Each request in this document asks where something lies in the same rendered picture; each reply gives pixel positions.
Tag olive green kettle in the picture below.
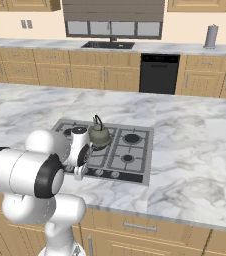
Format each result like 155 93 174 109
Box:
88 114 113 150

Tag grey gas hob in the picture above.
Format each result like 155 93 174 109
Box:
51 118 155 187

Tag black sink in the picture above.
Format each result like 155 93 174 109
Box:
80 40 136 51

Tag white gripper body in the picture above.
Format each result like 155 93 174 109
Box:
72 165 90 182

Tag grey paper towel roll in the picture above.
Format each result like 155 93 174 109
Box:
203 23 220 50

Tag wooden wall cupboards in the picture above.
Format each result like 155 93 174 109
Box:
0 0 62 13
166 0 226 14

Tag short wooden base cupboard run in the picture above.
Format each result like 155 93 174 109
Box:
174 53 226 100

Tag silver drawer handle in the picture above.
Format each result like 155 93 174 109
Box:
122 220 159 233

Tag silver cupboard door handle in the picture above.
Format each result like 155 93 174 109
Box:
87 234 95 256

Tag black dishwasher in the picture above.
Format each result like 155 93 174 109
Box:
138 52 181 96

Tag long wooden base cupboard run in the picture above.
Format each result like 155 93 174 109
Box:
0 46 142 93

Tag wooden island drawer front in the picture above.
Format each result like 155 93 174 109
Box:
80 207 213 250

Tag brown window blind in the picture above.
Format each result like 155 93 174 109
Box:
61 0 166 23

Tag double grey wall socket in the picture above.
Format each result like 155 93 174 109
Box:
20 19 34 30

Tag window with grey frame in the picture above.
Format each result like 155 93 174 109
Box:
64 19 163 41

